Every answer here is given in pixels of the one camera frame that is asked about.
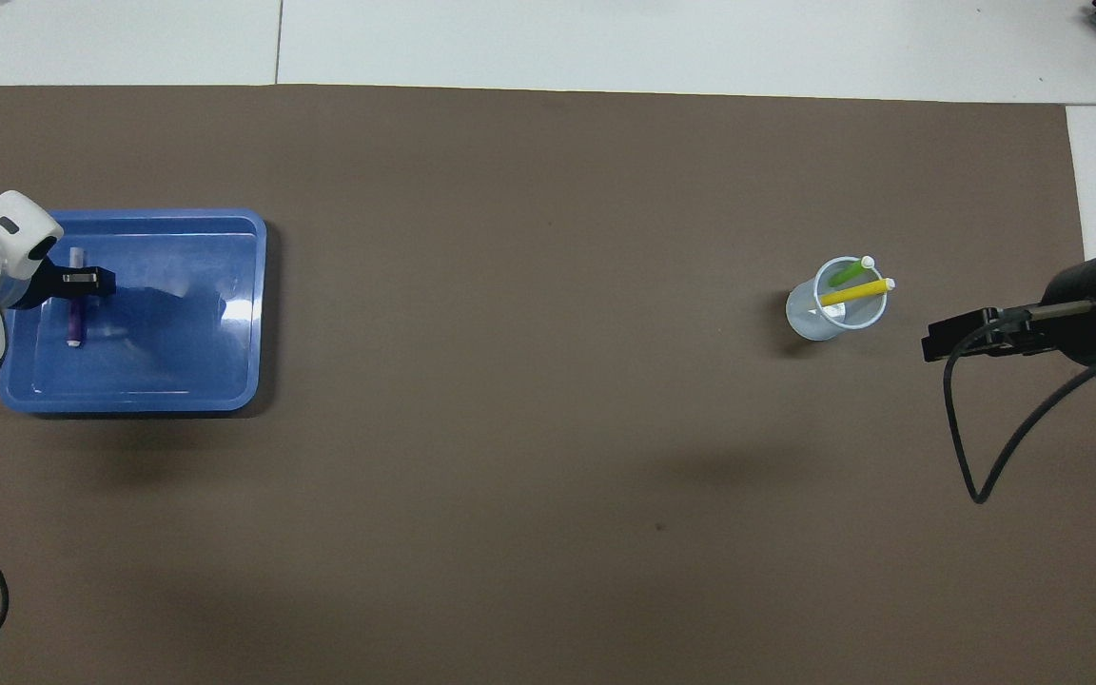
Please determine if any translucent plastic cup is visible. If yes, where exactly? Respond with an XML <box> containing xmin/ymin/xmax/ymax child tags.
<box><xmin>785</xmin><ymin>254</ymin><xmax>891</xmax><ymax>343</ymax></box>

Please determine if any yellow pen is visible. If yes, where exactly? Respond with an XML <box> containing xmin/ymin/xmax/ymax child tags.
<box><xmin>820</xmin><ymin>277</ymin><xmax>896</xmax><ymax>307</ymax></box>

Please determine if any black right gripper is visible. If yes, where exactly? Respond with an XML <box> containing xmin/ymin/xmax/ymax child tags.
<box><xmin>922</xmin><ymin>255</ymin><xmax>1096</xmax><ymax>367</ymax></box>

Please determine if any purple pen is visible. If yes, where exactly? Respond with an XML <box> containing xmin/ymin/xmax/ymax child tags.
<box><xmin>67</xmin><ymin>247</ymin><xmax>86</xmax><ymax>348</ymax></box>

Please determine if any brown table mat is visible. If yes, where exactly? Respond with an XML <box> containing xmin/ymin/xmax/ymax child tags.
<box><xmin>0</xmin><ymin>85</ymin><xmax>1096</xmax><ymax>685</ymax></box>

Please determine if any green pen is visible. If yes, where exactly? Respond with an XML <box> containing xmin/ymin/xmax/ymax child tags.
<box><xmin>829</xmin><ymin>255</ymin><xmax>877</xmax><ymax>288</ymax></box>

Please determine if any blue plastic tray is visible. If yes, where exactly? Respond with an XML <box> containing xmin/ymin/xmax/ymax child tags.
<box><xmin>0</xmin><ymin>208</ymin><xmax>268</xmax><ymax>417</ymax></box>

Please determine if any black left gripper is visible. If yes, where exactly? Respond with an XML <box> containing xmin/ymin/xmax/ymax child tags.
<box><xmin>10</xmin><ymin>264</ymin><xmax>118</xmax><ymax>310</ymax></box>

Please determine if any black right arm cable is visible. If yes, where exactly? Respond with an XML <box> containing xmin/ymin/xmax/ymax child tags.
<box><xmin>943</xmin><ymin>304</ymin><xmax>1096</xmax><ymax>505</ymax></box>

